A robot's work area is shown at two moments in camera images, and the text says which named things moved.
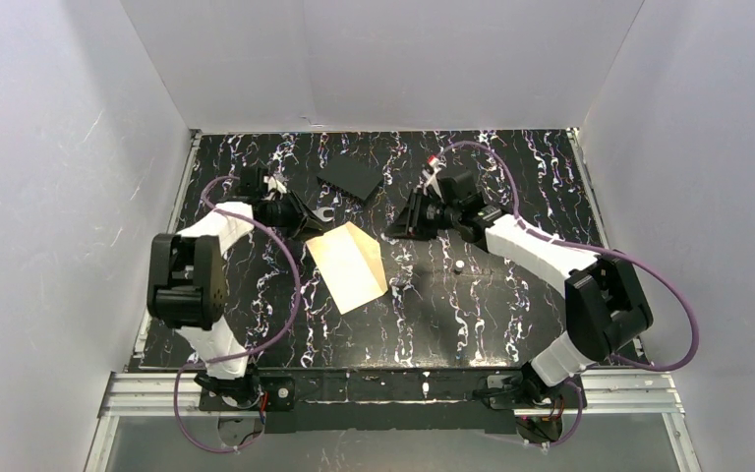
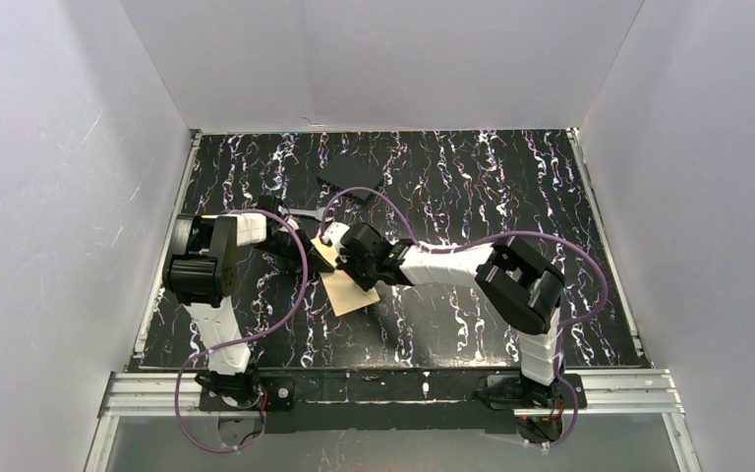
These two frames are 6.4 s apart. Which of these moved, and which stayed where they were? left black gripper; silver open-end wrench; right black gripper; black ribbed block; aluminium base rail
Moved: left black gripper; right black gripper
Stayed: aluminium base rail; silver open-end wrench; black ribbed block
